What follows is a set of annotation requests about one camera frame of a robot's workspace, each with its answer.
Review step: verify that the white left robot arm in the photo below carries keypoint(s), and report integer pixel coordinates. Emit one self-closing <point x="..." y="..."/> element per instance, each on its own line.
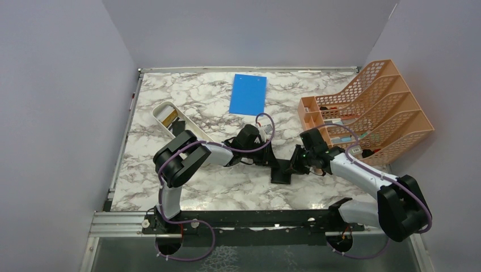
<point x="183" y="156"/>

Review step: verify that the white oblong plastic tray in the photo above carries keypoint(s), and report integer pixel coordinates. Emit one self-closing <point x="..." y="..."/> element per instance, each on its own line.
<point x="189" y="124"/>

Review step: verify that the peach plastic file organizer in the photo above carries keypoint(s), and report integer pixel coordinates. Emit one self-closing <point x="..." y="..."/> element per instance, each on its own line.
<point x="376" y="112"/>

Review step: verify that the black leather card holder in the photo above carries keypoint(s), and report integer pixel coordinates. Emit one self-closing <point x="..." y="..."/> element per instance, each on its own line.
<point x="281" y="174"/>

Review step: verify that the dark card in tray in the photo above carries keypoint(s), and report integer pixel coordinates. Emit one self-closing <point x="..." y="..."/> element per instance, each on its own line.
<point x="177" y="127"/>

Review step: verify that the blue flat board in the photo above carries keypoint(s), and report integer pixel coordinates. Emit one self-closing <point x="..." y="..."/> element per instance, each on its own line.
<point x="248" y="94"/>

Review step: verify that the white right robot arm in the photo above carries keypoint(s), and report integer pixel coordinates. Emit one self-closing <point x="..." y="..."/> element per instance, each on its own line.
<point x="399" y="209"/>

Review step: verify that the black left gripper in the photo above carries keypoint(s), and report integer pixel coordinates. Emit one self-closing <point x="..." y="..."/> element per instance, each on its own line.
<point x="266" y="158"/>

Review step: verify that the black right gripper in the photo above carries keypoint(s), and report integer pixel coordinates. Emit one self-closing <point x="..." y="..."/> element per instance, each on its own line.
<point x="295" y="167"/>

